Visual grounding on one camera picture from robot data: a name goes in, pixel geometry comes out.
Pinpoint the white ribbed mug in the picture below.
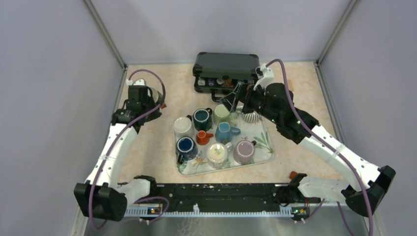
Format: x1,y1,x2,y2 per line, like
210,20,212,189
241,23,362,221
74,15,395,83
173,115,194,138

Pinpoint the small red-brown block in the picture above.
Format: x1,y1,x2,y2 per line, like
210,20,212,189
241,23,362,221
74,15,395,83
289,171,298,179

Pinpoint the light blue dotted mug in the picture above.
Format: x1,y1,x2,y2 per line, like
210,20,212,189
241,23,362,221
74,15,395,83
215,122,241,144

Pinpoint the dark blue mug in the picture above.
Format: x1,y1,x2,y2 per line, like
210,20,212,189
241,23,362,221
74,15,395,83
176,136,198,164

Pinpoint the grey striped ribbed cup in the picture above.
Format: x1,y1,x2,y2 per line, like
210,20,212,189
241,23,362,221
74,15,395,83
241,112,261,123

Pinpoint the dark green carrying case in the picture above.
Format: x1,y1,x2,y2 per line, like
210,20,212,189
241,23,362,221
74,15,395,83
192,52,260,102

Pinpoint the small orange cup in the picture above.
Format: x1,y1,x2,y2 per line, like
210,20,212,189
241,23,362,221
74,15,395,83
196,130,214,146

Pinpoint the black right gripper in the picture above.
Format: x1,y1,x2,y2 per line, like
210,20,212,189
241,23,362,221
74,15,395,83
220,83,281,125

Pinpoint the lilac purple mug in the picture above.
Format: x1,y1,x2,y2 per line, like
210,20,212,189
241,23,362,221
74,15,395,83
233,140,257,165

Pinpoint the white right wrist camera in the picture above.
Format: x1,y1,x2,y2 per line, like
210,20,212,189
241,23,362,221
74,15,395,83
254,63,275,90

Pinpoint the black glossy mug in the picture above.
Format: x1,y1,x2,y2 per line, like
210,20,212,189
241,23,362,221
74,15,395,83
148,87,163,108

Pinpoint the light green mug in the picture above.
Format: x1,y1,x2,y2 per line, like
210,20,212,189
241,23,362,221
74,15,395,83
213,104,238,127

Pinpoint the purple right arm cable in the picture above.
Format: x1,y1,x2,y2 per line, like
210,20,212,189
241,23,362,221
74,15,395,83
265,59,375,236

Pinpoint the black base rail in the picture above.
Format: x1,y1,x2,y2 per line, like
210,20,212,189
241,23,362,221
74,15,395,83
135,176,321,215

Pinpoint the dark teal mug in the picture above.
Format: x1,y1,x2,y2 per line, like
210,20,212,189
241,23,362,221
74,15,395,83
193,108,213,131

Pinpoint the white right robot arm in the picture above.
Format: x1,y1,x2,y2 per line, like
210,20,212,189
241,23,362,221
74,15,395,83
220,82,396,217

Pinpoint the floral white serving tray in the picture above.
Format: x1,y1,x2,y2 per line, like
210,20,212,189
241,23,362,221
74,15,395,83
175,113,275,177

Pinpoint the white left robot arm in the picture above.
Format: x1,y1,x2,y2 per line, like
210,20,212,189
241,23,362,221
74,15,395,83
74,85,165,221

